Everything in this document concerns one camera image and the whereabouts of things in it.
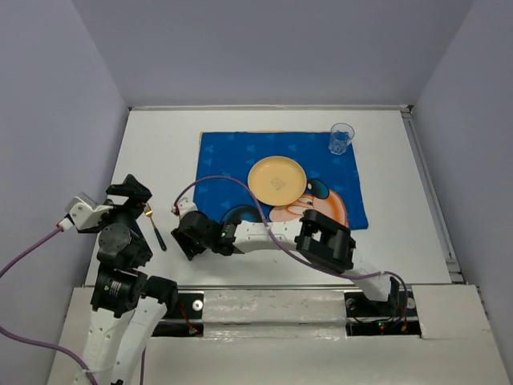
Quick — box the blue cartoon placemat cloth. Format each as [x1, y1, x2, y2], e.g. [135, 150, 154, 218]
[193, 132, 369, 230]

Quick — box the gold fork dark handle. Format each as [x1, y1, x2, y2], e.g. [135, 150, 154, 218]
[144, 204, 168, 251]

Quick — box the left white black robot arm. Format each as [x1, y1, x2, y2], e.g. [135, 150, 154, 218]
[79, 174, 178, 384]

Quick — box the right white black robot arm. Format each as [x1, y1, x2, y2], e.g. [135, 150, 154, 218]
[172, 209, 400, 314]

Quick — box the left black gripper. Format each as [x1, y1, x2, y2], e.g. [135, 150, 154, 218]
[78, 172, 152, 233]

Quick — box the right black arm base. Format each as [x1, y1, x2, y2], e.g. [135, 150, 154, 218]
[345, 290, 422, 337]

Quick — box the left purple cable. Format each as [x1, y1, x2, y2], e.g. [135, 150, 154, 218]
[0, 224, 99, 385]

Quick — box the metal table edge rail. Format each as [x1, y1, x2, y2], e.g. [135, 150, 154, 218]
[129, 104, 410, 112]

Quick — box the tan round plate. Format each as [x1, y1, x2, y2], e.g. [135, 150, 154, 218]
[248, 156, 307, 207]

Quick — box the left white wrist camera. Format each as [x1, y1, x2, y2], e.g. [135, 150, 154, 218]
[56, 192, 114, 233]

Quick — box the clear plastic cup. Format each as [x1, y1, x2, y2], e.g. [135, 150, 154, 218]
[329, 123, 355, 155]

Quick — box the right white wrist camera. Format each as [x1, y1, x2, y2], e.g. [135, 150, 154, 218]
[172, 197, 197, 218]

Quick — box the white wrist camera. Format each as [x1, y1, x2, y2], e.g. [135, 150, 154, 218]
[56, 192, 114, 233]
[172, 197, 197, 218]

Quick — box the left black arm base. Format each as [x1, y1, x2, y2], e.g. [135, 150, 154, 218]
[152, 291, 204, 338]

